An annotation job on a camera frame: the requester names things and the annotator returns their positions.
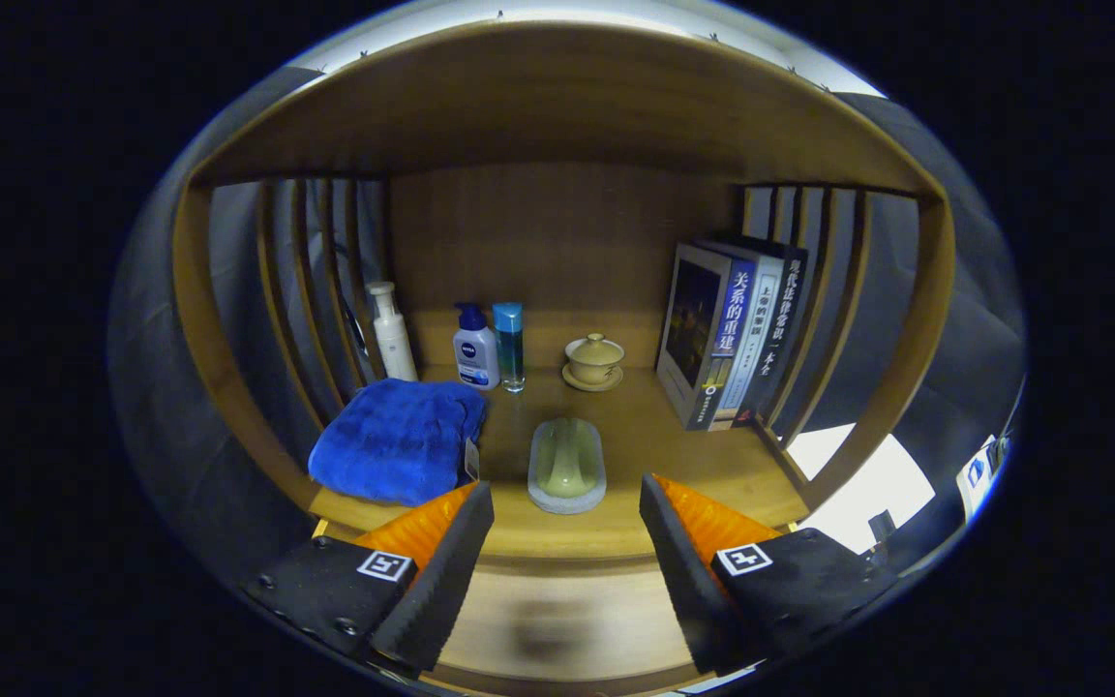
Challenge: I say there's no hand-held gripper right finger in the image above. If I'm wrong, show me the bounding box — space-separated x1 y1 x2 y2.
638 472 899 677

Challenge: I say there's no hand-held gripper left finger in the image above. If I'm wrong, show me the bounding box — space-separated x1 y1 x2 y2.
240 480 497 677

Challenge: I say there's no wooden drawer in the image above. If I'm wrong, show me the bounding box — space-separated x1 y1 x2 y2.
311 518 800 697

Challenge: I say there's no green sponge brush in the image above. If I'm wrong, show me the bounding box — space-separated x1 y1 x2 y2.
527 417 609 515

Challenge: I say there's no wooden countertop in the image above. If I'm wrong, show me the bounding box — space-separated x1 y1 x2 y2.
308 363 810 562

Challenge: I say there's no white box cabinet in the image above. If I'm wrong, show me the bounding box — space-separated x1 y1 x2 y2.
788 423 936 555

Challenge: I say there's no blue towel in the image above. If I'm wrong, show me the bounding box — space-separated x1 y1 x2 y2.
308 378 489 508

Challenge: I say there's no beige lidded teacup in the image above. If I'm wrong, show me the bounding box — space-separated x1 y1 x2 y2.
561 333 626 393

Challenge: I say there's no white blue-capped lotion bottle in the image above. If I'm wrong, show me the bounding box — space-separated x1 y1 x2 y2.
452 302 502 391

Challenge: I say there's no blue spine book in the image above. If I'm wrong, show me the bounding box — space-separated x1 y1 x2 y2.
655 242 760 432

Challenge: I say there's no white spine book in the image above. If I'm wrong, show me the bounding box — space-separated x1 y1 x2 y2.
712 254 787 427

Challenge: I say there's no teal bottle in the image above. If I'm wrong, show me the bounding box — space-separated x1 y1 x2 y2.
492 302 527 394

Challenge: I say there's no white pump bottle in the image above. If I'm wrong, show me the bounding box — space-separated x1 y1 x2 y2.
365 281 419 382

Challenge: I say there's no black spine book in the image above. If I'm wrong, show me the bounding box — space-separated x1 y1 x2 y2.
703 234 810 423

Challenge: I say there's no white desk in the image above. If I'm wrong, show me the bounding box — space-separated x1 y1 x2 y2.
954 434 1011 524

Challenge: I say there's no wooden cabinet frame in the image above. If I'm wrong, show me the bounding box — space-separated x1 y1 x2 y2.
170 19 957 543

